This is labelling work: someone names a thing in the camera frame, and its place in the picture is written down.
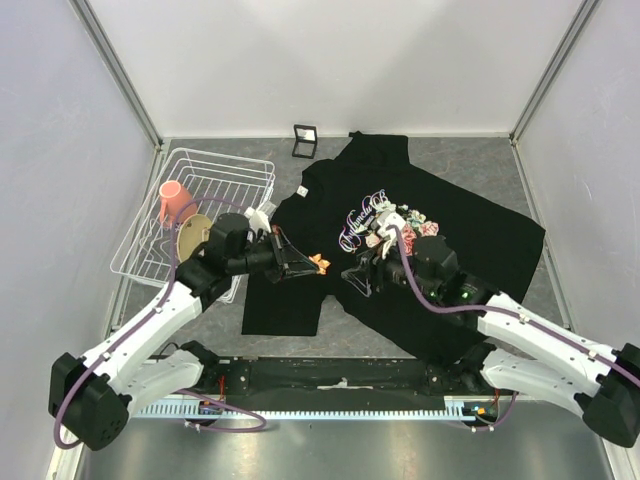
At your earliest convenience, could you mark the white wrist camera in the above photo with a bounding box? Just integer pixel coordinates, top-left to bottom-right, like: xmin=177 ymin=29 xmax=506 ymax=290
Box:
xmin=374 ymin=210 xmax=406 ymax=240
xmin=244 ymin=201 xmax=276 ymax=237

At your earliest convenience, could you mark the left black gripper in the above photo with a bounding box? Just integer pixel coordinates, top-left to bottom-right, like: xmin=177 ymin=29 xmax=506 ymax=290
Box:
xmin=228 ymin=226 xmax=319 ymax=283

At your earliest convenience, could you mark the white wire basket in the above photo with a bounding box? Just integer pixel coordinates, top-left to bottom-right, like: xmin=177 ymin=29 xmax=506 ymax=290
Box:
xmin=110 ymin=148 xmax=275 ymax=287

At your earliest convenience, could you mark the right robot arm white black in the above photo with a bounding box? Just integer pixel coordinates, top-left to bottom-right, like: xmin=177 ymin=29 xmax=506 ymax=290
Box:
xmin=342 ymin=235 xmax=639 ymax=448

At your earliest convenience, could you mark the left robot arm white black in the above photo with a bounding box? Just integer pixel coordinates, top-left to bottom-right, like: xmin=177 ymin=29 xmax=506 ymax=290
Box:
xmin=48 ymin=209 xmax=330 ymax=451

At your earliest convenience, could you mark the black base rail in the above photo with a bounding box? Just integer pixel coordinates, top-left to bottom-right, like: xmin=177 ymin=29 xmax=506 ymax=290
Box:
xmin=191 ymin=357 xmax=510 ymax=399

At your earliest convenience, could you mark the small black open box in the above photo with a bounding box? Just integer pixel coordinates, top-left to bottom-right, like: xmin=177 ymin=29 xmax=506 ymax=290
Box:
xmin=291 ymin=124 xmax=318 ymax=159

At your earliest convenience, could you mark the tan round plate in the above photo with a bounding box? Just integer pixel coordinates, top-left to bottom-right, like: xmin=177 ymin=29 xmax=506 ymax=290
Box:
xmin=176 ymin=214 xmax=213 ymax=262

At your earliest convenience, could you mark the toothed aluminium cable rail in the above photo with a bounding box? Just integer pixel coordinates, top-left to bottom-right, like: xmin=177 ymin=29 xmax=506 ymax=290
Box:
xmin=134 ymin=396 xmax=488 ymax=421

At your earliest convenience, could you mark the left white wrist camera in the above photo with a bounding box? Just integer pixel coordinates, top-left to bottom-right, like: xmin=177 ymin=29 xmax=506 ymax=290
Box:
xmin=244 ymin=201 xmax=276 ymax=237

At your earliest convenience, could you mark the orange butterfly brooch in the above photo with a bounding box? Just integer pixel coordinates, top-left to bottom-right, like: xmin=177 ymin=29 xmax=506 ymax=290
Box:
xmin=309 ymin=254 xmax=331 ymax=275

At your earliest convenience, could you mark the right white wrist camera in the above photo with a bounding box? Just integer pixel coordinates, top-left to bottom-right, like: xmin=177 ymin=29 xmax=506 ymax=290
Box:
xmin=374 ymin=210 xmax=406 ymax=240

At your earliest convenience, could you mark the pink plastic cup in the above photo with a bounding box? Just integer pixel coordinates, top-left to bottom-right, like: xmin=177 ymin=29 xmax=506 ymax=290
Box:
xmin=158 ymin=180 xmax=198 ymax=228

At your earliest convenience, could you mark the black printed t-shirt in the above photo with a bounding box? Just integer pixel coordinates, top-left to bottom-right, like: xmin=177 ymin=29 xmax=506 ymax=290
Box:
xmin=242 ymin=132 xmax=544 ymax=366

